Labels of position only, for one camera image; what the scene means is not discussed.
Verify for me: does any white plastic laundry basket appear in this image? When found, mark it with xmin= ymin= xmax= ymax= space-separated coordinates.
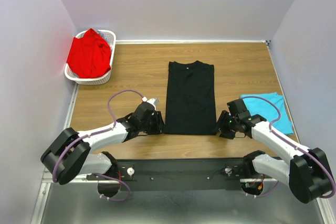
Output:
xmin=65 ymin=28 xmax=116 ymax=85

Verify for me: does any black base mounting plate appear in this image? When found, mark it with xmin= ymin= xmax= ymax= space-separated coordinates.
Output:
xmin=86 ymin=158 xmax=266 ymax=192

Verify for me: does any aluminium extrusion rail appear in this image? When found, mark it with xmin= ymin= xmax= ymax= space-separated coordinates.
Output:
xmin=41 ymin=158 xmax=323 ymax=183

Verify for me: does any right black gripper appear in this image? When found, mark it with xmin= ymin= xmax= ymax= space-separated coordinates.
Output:
xmin=211 ymin=109 xmax=239 ymax=140

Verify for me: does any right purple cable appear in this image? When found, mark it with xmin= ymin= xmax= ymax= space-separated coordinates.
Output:
xmin=241 ymin=96 xmax=336 ymax=198

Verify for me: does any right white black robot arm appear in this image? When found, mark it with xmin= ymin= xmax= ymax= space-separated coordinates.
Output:
xmin=215 ymin=98 xmax=335 ymax=204

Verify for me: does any black t shirt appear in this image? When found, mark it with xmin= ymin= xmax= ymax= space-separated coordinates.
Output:
xmin=164 ymin=61 xmax=216 ymax=135

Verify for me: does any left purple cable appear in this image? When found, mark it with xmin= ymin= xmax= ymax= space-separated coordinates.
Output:
xmin=52 ymin=89 xmax=148 ymax=202

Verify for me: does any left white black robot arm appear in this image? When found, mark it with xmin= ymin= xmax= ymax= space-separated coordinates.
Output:
xmin=40 ymin=98 xmax=161 ymax=185

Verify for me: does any folded turquoise t shirt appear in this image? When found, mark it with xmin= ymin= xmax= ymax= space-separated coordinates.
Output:
xmin=240 ymin=92 xmax=294 ymax=135

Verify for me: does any red t shirt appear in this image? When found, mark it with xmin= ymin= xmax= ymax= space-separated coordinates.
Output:
xmin=67 ymin=28 xmax=111 ymax=79

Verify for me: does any purple cable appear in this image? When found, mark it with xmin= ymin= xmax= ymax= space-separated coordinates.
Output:
xmin=241 ymin=96 xmax=336 ymax=198
xmin=52 ymin=89 xmax=148 ymax=202

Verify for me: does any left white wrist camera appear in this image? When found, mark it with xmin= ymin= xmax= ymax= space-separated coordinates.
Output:
xmin=142 ymin=97 xmax=159 ymax=110

